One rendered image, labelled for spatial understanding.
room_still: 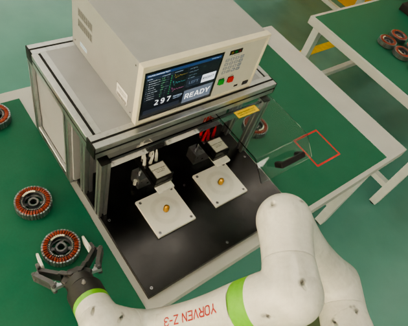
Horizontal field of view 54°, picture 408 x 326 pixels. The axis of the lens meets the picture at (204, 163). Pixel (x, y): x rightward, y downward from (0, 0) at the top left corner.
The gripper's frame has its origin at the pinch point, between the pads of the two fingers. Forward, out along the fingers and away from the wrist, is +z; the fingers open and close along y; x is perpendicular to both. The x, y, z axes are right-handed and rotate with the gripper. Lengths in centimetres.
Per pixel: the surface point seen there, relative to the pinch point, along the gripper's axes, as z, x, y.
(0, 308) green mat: -6.1, -6.4, -19.8
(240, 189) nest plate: -3, -1, 65
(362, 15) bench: 71, 38, 225
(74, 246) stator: -1.5, 0.5, 3.4
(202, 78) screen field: -10, 45, 46
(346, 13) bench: 75, 40, 214
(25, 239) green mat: 8.8, 2.2, -8.2
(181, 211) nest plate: -3.0, -1.0, 39.4
